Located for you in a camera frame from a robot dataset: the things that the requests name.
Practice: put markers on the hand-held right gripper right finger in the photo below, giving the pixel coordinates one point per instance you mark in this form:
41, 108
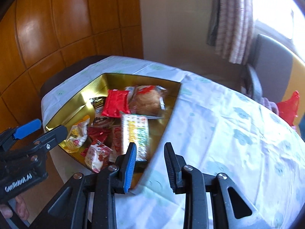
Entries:
170, 169

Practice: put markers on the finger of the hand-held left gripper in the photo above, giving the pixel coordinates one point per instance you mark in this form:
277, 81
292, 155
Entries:
53, 134
26, 127

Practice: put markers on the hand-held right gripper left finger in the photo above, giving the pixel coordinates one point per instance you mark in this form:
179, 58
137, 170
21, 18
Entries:
130, 169

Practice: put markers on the pale yellow snack packet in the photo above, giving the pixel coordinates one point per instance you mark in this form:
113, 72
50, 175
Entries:
77, 133

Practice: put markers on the red foil candy packet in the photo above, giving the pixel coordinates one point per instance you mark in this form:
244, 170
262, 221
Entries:
97, 134
116, 140

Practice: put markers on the red and white snack packet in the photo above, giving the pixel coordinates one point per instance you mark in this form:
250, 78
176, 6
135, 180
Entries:
97, 155

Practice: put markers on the white green cracker packet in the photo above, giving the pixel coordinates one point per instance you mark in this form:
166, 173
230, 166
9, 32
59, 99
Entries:
134, 133

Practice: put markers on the dark brown snack packet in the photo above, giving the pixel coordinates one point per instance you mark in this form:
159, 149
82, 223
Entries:
100, 121

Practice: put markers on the bread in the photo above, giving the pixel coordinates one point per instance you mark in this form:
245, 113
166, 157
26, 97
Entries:
147, 102

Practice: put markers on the gold metal tin box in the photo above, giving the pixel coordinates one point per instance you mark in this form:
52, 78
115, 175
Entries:
114, 81

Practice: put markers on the person's left hand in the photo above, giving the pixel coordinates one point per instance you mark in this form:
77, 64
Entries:
22, 207

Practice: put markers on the cloud printed white tablecloth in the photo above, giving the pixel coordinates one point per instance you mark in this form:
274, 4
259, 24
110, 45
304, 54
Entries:
214, 136

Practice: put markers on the dark brown table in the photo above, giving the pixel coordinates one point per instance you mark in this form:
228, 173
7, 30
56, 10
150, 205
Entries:
71, 69

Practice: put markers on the pink cloth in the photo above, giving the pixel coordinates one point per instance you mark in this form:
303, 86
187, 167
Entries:
269, 105

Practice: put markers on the wooden panelled wardrobe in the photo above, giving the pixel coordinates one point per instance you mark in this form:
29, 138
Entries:
71, 16

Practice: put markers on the red plastic bag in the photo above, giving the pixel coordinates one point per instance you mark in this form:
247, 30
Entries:
288, 109

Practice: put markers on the grey and yellow armchair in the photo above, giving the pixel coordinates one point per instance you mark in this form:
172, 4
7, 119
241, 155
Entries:
271, 57

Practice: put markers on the pink patterned curtain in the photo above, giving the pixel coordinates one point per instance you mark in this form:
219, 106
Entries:
231, 28

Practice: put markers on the bright window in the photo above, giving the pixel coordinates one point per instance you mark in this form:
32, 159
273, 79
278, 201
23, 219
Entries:
274, 4

